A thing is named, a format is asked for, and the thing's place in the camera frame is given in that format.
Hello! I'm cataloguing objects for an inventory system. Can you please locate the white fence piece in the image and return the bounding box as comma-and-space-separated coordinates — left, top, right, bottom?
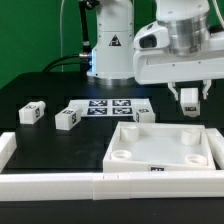
0, 132, 17, 173
206, 128, 224, 170

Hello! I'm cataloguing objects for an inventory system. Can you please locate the white front fence rail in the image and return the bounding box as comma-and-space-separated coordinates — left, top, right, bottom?
0, 170, 224, 201

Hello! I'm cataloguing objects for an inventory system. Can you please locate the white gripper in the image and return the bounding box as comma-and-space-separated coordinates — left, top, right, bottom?
133, 22, 224, 101

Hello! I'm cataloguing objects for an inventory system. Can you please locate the white left fence piece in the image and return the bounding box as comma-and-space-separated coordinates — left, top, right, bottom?
0, 132, 17, 173

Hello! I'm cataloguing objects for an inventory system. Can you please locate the white fiducial marker sheet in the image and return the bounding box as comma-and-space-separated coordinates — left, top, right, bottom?
68, 98, 153, 117

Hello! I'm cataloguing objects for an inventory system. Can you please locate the grey thin cable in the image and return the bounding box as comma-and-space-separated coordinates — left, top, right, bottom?
59, 0, 66, 73

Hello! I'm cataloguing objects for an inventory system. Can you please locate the white right fence piece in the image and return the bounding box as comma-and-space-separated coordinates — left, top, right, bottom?
206, 128, 224, 170

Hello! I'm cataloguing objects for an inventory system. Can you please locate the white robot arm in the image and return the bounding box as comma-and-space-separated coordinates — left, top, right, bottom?
79, 0, 224, 89

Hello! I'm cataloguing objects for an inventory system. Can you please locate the white square tabletop part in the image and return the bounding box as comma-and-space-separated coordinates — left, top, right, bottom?
103, 122, 215, 172

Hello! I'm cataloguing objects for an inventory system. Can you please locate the black cable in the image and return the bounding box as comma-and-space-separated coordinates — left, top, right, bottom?
41, 0, 101, 73

